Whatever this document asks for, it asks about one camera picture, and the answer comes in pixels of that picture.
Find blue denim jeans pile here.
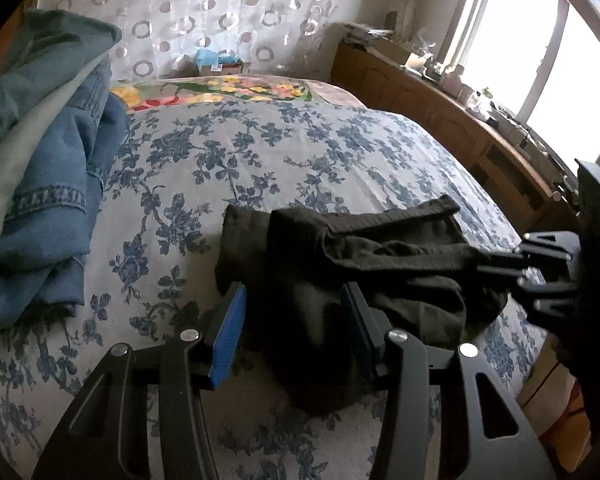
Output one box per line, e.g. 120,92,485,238
0,10,126,328

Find blue floral bed sheet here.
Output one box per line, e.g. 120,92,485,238
0,101,546,479

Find clutter on cabinet top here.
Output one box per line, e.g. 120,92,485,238
339,22,577,193

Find window with white frame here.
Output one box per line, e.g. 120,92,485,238
440,0,600,168

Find circle patterned curtain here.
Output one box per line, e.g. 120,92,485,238
38,0,340,81

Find blue item in box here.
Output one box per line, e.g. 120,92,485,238
195,49,244,77

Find colourful floral blanket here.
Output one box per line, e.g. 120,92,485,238
111,74,365,113

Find wooden sideboard cabinet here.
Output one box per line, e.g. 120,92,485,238
330,41,580,234

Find black pants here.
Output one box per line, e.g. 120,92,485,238
215,196,507,416

